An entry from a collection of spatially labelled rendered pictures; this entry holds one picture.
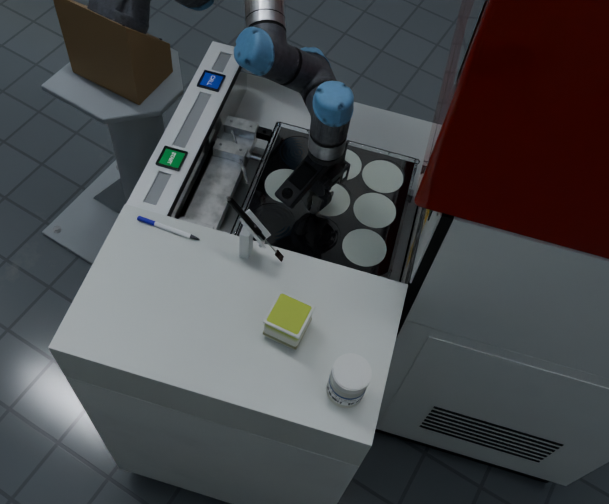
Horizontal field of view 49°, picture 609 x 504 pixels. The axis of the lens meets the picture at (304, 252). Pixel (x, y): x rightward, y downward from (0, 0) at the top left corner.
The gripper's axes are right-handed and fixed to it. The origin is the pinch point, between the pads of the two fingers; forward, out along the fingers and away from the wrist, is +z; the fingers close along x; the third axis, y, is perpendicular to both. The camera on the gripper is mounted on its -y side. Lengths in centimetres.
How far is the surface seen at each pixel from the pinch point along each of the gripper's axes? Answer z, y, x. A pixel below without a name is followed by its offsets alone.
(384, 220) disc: 1.7, 11.6, -13.1
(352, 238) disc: 1.7, 2.4, -11.2
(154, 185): -3.9, -22.3, 26.7
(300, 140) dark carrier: 1.8, 14.9, 16.8
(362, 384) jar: -14.3, -28.7, -37.4
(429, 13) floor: 92, 185, 79
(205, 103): -3.9, 2.5, 37.3
